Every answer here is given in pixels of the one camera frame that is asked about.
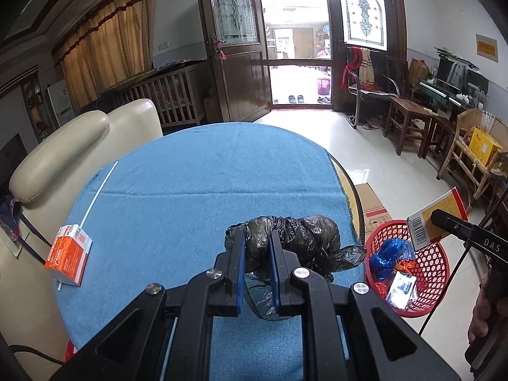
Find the dark desk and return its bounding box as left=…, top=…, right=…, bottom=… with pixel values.
left=418, top=79, right=489, bottom=116

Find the white tall appliance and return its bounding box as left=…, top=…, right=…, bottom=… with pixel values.
left=48, top=79, right=77, bottom=128

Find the striped cloth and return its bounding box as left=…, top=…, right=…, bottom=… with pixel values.
left=359, top=48, right=376, bottom=84

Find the brown bag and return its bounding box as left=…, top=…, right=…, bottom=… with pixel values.
left=409, top=59, right=430, bottom=84

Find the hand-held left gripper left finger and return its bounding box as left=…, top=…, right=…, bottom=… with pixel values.
left=51, top=228, right=247, bottom=381

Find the metal frame chair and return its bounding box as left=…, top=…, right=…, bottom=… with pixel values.
left=343, top=45, right=399, bottom=130

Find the yellow box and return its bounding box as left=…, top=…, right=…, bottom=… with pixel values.
left=466, top=126, right=504, bottom=163

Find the black television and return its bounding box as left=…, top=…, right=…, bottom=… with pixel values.
left=0, top=133, right=28, bottom=195

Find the wooden display cabinet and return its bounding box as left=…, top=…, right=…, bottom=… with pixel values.
left=20, top=73, right=54, bottom=139

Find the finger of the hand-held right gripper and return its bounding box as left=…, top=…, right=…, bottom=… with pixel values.
left=431, top=208, right=477, bottom=243

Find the black plastic bag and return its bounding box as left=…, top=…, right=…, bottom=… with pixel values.
left=224, top=214, right=368, bottom=322

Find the red cloth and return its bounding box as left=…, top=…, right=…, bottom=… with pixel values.
left=340, top=46, right=364, bottom=92

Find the brown cardboard box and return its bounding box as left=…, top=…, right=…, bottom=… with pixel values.
left=354, top=183, right=394, bottom=241

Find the wooden crib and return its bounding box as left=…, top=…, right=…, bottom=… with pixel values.
left=101, top=63, right=207, bottom=128

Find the black cable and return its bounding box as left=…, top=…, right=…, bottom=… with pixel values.
left=8, top=343, right=68, bottom=366
left=420, top=246, right=469, bottom=335

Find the cream leather sofa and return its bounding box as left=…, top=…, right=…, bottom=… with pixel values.
left=0, top=98, right=164, bottom=366

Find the thin white stick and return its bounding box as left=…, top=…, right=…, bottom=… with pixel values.
left=57, top=160, right=120, bottom=291

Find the blue plastic bag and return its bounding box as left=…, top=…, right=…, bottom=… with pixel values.
left=370, top=239, right=416, bottom=282

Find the yellow wall sign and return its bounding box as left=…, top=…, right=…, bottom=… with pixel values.
left=476, top=34, right=498, bottom=63

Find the wicker chair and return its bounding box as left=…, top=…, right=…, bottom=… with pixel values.
left=437, top=108, right=508, bottom=207

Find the blue foil wrapper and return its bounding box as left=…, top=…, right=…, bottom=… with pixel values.
left=384, top=272, right=418, bottom=310

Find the person's right hand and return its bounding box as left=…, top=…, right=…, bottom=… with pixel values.
left=467, top=270, right=508, bottom=344

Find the orange white medicine box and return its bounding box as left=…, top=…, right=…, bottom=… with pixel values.
left=407, top=188, right=470, bottom=252

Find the wooden glass panel door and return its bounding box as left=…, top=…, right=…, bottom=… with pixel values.
left=331, top=0, right=409, bottom=114
left=194, top=0, right=274, bottom=123

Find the round table with blue cloth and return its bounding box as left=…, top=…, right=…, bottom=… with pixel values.
left=55, top=123, right=366, bottom=381

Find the orange white tissue box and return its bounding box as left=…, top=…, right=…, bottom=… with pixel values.
left=43, top=223, right=94, bottom=287

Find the tan curtain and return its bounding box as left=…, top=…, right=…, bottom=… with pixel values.
left=51, top=0, right=157, bottom=108

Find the patterned strap bag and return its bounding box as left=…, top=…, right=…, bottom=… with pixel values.
left=0, top=194, right=48, bottom=264

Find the dark wooden stool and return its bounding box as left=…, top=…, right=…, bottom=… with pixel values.
left=418, top=114, right=457, bottom=161

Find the computer monitor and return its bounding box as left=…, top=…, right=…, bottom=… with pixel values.
left=437, top=56, right=469, bottom=90

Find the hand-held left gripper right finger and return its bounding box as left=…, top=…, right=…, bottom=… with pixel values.
left=269, top=230, right=463, bottom=381

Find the red plastic basket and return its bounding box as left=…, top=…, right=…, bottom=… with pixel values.
left=364, top=220, right=451, bottom=319

